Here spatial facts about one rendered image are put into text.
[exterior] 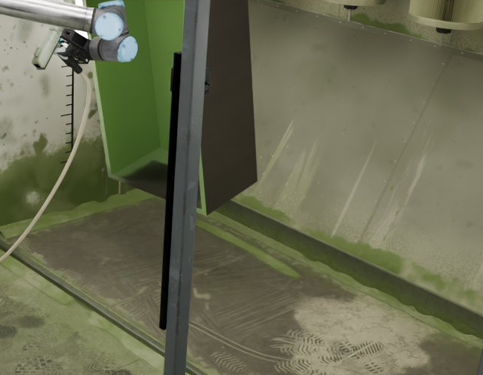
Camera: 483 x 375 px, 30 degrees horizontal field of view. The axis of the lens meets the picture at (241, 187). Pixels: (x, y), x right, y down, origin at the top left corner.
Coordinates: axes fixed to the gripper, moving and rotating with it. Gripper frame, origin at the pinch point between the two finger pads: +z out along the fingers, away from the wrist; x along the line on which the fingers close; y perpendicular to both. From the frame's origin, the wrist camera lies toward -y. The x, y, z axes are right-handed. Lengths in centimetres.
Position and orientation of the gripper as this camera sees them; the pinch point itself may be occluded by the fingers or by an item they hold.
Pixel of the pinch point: (53, 45)
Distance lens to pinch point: 355.5
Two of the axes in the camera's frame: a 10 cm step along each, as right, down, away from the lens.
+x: 3.4, -8.7, 3.6
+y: 4.4, 4.8, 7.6
